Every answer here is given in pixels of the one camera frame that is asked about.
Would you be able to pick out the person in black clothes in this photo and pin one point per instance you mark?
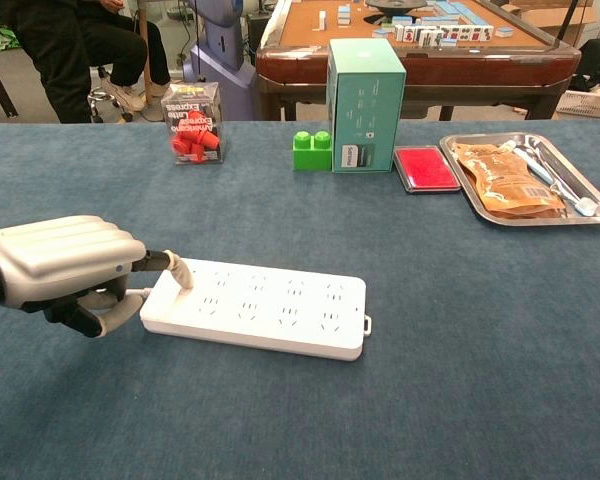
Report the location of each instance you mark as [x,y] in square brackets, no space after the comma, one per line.
[65,50]

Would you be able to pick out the clear box of red capsules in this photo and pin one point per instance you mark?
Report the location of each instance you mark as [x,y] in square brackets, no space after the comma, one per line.
[195,125]

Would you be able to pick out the white power strip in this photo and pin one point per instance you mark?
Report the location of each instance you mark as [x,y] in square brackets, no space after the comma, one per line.
[270,305]

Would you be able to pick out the metal tray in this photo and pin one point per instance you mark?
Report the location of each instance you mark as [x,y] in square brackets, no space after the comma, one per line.
[595,200]

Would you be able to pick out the brown foil pouch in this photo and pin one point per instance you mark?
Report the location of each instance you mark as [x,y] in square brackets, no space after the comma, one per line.
[505,180]

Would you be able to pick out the white plastic basket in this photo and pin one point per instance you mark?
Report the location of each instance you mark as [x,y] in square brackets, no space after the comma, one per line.
[587,104]

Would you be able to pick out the green toy brick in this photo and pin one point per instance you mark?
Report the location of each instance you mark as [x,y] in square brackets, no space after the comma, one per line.
[311,152]

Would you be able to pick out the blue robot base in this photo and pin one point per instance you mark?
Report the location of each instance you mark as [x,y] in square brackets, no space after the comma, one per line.
[220,65]

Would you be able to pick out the brown mahjong table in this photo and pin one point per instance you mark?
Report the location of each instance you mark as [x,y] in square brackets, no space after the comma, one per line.
[430,65]

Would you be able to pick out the blue white toothbrush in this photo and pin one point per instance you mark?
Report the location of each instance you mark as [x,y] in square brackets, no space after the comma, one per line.
[540,172]

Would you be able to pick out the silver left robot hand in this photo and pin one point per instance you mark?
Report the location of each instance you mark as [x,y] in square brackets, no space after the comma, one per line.
[60,255]

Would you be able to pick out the white mahjong tile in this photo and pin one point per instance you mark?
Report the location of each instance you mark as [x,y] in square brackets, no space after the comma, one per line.
[323,20]

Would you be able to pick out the teal cardboard box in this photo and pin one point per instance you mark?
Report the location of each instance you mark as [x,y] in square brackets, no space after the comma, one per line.
[367,105]

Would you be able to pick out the row of mahjong tiles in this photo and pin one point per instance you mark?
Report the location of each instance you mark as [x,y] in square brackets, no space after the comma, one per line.
[445,34]

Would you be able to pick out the black bag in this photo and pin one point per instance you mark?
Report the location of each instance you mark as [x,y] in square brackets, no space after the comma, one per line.
[597,62]

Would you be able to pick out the metal stool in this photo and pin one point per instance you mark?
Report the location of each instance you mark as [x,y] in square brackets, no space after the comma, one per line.
[105,95]

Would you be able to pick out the blue mahjong tile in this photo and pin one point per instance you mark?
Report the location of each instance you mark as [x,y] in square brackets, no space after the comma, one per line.
[344,15]

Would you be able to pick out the red ink pad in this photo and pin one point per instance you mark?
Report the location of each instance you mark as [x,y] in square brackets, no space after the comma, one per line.
[425,167]

